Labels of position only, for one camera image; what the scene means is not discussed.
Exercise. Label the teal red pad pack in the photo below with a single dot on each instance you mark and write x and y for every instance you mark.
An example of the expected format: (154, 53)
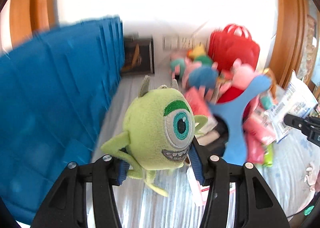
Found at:
(266, 100)

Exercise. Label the large pink tissue pack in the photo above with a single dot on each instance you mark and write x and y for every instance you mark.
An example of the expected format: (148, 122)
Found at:
(260, 127)

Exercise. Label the blue plush toy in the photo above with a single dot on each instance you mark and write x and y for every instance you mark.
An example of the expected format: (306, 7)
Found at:
(205, 76)

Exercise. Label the yellow green plush toy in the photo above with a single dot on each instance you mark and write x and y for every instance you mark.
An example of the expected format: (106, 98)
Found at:
(199, 54)

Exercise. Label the wooden door frame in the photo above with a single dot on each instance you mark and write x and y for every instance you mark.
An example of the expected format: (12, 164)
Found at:
(290, 39)

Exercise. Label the pink flat pack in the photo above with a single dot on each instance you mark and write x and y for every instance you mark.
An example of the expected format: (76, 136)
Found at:
(255, 151)

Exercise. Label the Peppa Pig plush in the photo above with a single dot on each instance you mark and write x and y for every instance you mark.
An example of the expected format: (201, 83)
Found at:
(242, 75)

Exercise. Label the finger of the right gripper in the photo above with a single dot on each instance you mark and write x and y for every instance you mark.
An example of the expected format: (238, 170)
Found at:
(306, 125)

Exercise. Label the pink barcode tissue pack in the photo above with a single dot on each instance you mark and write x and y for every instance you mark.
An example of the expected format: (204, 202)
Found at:
(200, 193)

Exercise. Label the black gift box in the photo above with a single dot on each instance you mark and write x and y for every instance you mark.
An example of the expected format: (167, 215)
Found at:
(139, 55)

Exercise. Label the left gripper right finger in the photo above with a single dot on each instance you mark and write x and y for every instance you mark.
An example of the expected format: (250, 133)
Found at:
(255, 203)

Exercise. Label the red bear carry case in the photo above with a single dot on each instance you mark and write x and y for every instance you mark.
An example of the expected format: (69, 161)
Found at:
(231, 43)

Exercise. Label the black sock bundle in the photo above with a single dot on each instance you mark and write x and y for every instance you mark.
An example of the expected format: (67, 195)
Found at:
(215, 139)

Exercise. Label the blue plastic crate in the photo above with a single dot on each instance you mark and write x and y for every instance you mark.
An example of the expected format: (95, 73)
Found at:
(55, 91)

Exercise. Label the green one-eyed monster plush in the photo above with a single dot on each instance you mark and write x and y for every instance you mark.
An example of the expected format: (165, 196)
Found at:
(158, 129)

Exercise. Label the lime green wipes pack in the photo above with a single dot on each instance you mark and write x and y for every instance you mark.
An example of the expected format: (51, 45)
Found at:
(268, 155)

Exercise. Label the white blue wet wipes pack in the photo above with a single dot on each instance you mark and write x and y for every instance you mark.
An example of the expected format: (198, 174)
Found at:
(297, 100)

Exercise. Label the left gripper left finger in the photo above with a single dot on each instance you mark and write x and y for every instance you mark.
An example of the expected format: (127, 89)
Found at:
(65, 204)

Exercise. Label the pink white tissue pack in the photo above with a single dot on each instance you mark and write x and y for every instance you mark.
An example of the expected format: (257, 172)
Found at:
(200, 107)

